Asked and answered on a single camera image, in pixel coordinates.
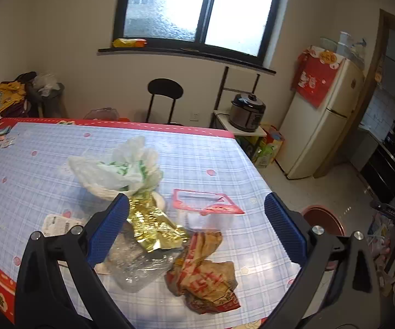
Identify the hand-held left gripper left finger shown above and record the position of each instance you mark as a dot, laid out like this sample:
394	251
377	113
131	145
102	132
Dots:
110	226

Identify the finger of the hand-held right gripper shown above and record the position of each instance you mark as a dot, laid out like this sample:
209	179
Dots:
387	209

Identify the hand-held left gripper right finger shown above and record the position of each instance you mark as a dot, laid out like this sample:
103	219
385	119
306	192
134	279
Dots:
283	226

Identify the red round basin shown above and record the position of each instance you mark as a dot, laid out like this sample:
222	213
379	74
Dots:
324	217

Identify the gold foil wrapper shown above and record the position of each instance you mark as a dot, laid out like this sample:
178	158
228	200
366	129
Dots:
152	226

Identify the clear plastic wrap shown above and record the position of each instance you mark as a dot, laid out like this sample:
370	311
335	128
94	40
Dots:
132	267

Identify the white and green plastic bag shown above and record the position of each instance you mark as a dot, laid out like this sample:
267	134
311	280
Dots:
115	171

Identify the clear container with red lid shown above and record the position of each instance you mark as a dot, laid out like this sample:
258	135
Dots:
228	209

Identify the brown paper bag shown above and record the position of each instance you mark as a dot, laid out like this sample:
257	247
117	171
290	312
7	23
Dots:
204	277

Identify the black kitchen stove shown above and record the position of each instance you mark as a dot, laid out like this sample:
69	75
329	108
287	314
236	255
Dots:
389	168

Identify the colourful cardboard boxes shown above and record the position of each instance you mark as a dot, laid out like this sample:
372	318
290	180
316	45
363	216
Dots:
269	150

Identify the cream refrigerator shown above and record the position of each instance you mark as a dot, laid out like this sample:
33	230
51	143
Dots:
321	137

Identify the red printed table cover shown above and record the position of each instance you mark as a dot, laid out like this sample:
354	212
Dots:
115	123

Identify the blue plaid tablecloth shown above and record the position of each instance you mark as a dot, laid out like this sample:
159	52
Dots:
200	157

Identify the clear plastic tub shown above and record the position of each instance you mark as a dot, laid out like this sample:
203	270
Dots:
103	113

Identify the black electric pressure cooker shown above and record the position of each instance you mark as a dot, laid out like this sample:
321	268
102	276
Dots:
247	113

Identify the dark bin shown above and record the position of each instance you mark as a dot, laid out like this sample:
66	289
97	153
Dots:
53	104

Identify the black round-backed chair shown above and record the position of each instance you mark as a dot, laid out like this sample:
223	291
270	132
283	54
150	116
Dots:
165	88

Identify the red printed cloth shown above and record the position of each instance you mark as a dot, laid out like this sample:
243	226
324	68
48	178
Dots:
314	78

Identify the crumpled clear plastic bag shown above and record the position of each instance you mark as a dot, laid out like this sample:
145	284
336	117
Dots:
46	84

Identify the pile of yellow dark clothes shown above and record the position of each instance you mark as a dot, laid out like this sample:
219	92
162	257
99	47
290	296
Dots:
12	92

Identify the yellow packet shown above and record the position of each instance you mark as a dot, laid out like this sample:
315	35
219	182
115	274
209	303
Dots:
128	43

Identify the black window sill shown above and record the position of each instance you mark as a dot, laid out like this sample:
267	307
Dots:
183	54

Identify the dark framed window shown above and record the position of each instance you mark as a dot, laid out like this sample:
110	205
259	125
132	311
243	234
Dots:
238	13

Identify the white wall socket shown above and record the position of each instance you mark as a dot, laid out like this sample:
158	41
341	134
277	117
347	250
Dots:
194	116

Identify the wooden door frame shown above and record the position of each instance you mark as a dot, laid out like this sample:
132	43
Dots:
375	58

